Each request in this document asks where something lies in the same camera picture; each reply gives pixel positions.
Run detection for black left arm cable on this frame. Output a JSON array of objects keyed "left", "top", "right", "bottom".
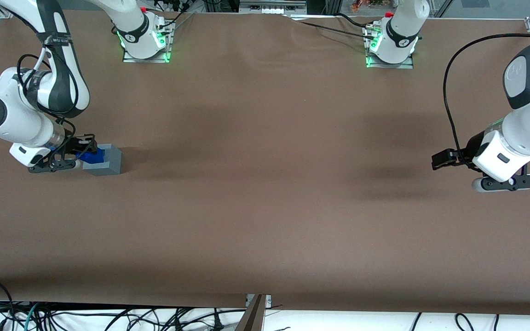
[{"left": 443, "top": 33, "right": 530, "bottom": 166}]

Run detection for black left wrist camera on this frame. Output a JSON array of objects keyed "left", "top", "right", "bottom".
[{"left": 432, "top": 148, "right": 467, "bottom": 171}]

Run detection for teal floor cable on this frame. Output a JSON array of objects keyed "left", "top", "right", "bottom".
[{"left": 23, "top": 302, "right": 41, "bottom": 331}]

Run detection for short black cable on mat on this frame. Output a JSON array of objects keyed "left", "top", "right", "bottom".
[{"left": 336, "top": 12, "right": 368, "bottom": 28}]

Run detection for aluminum support post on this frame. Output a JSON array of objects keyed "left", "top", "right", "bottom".
[{"left": 235, "top": 294, "right": 266, "bottom": 331}]

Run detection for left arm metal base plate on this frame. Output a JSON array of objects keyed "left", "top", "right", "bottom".
[{"left": 365, "top": 55, "right": 415, "bottom": 69}]

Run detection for gray square base block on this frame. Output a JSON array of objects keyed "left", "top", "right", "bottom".
[{"left": 82, "top": 144, "right": 123, "bottom": 176}]

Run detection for orange background object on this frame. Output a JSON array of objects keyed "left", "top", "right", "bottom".
[{"left": 350, "top": 0, "right": 385, "bottom": 12}]

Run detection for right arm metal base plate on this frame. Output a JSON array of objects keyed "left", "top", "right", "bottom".
[{"left": 122, "top": 48, "right": 173, "bottom": 63}]

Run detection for white background device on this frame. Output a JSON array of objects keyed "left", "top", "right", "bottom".
[{"left": 240, "top": 0, "right": 307, "bottom": 15}]

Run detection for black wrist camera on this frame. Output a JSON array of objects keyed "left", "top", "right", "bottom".
[
  {"left": 432, "top": 148, "right": 467, "bottom": 171},
  {"left": 65, "top": 134, "right": 98, "bottom": 155}
]

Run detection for brown table mat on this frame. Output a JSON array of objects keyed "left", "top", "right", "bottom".
[{"left": 0, "top": 8, "right": 530, "bottom": 316}]

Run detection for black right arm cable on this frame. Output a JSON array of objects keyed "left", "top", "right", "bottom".
[{"left": 16, "top": 44, "right": 81, "bottom": 134}]

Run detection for small metal table bracket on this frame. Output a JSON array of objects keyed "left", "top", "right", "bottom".
[{"left": 246, "top": 294, "right": 272, "bottom": 308}]

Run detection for blue plastic part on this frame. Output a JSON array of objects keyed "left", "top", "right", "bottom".
[{"left": 77, "top": 147, "right": 106, "bottom": 166}]

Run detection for long black cable on mat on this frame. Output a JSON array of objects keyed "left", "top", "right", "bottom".
[{"left": 288, "top": 15, "right": 377, "bottom": 41}]

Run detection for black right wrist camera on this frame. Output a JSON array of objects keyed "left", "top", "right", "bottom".
[{"left": 65, "top": 134, "right": 98, "bottom": 155}]

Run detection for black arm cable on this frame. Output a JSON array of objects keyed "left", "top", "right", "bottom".
[
  {"left": 443, "top": 33, "right": 530, "bottom": 166},
  {"left": 16, "top": 44, "right": 81, "bottom": 134}
]

